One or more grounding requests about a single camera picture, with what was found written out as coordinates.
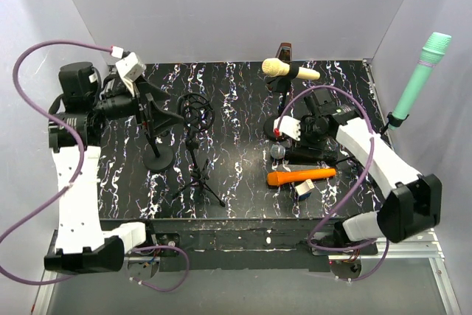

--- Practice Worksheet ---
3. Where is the cream microphone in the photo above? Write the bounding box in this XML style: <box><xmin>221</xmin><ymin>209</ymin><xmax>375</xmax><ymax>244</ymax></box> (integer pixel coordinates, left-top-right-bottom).
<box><xmin>262</xmin><ymin>58</ymin><xmax>320</xmax><ymax>80</ymax></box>

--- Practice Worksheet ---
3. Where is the black silver-mesh microphone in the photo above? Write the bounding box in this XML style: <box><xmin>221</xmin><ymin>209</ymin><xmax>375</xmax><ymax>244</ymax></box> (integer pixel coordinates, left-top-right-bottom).
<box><xmin>270</xmin><ymin>145</ymin><xmax>338</xmax><ymax>164</ymax></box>

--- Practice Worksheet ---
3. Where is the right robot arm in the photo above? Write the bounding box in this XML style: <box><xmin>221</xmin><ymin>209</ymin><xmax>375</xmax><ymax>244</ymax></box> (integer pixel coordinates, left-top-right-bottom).
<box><xmin>313</xmin><ymin>86</ymin><xmax>443</xmax><ymax>255</ymax></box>

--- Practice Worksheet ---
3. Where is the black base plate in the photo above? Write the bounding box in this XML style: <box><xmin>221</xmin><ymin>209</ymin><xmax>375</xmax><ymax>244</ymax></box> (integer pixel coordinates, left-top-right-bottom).
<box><xmin>99</xmin><ymin>217</ymin><xmax>421</xmax><ymax>271</ymax></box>

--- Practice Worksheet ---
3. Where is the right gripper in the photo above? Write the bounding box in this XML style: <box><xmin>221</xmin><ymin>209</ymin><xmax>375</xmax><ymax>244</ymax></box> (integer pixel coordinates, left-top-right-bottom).
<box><xmin>290</xmin><ymin>116</ymin><xmax>330</xmax><ymax>161</ymax></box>

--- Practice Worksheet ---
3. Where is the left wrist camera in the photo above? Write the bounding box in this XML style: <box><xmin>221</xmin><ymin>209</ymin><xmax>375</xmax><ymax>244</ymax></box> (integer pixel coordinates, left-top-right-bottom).
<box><xmin>115</xmin><ymin>52</ymin><xmax>146</xmax><ymax>97</ymax></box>

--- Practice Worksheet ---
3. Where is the small white blue box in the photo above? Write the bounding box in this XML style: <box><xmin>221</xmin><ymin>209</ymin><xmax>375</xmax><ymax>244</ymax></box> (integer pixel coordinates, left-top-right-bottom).
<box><xmin>295</xmin><ymin>179</ymin><xmax>315</xmax><ymax>201</ymax></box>

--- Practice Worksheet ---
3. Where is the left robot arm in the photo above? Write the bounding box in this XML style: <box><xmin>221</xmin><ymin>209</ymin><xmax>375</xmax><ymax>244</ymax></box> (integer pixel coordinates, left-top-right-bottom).
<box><xmin>44</xmin><ymin>60</ymin><xmax>183</xmax><ymax>275</ymax></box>

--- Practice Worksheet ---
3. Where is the brown metronome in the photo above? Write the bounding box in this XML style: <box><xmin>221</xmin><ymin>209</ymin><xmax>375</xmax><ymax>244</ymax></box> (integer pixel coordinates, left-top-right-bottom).
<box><xmin>276</xmin><ymin>42</ymin><xmax>292</xmax><ymax>63</ymax></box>

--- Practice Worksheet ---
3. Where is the tripod shock-mount mic stand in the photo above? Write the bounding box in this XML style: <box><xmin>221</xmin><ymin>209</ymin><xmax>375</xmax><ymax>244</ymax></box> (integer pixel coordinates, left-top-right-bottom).
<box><xmin>172</xmin><ymin>92</ymin><xmax>226</xmax><ymax>207</ymax></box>

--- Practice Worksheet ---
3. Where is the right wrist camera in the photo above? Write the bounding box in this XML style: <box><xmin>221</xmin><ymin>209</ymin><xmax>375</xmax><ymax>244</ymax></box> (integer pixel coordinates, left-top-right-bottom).
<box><xmin>273</xmin><ymin>116</ymin><xmax>301</xmax><ymax>141</ymax></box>

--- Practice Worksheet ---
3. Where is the green microphone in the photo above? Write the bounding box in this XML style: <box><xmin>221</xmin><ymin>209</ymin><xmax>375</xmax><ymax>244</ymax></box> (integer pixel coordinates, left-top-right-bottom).
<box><xmin>388</xmin><ymin>32</ymin><xmax>451</xmax><ymax>130</ymax></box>

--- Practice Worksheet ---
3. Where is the tripod stand for green mic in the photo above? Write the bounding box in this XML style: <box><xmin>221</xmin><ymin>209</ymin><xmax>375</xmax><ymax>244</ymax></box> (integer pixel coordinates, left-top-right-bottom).
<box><xmin>331</xmin><ymin>111</ymin><xmax>410</xmax><ymax>168</ymax></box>

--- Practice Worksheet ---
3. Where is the aluminium rail frame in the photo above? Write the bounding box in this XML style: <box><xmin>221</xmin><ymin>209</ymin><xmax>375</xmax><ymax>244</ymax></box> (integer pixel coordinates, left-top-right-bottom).
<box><xmin>48</xmin><ymin>62</ymin><xmax>456</xmax><ymax>314</ymax></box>

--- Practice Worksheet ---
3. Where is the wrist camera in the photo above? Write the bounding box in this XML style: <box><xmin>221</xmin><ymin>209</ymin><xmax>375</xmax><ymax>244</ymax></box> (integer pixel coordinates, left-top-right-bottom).
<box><xmin>273</xmin><ymin>116</ymin><xmax>301</xmax><ymax>141</ymax></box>
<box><xmin>115</xmin><ymin>52</ymin><xmax>146</xmax><ymax>97</ymax></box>

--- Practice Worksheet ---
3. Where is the orange microphone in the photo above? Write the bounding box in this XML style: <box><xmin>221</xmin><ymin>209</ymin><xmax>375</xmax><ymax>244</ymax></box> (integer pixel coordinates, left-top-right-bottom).
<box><xmin>266</xmin><ymin>168</ymin><xmax>336</xmax><ymax>187</ymax></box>

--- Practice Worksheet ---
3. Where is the round-base stand for cream mic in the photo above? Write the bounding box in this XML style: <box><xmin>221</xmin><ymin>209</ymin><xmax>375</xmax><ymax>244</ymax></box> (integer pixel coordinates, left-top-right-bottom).
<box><xmin>263</xmin><ymin>77</ymin><xmax>292</xmax><ymax>142</ymax></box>

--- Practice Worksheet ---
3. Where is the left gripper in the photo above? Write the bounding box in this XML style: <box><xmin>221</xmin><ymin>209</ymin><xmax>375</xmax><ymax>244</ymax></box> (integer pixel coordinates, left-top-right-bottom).
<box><xmin>91</xmin><ymin>74</ymin><xmax>184</xmax><ymax>135</ymax></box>

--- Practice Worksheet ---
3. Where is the short round-base mic stand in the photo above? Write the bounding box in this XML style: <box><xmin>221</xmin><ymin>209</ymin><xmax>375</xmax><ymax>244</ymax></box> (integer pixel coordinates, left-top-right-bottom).
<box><xmin>142</xmin><ymin>127</ymin><xmax>175</xmax><ymax>173</ymax></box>

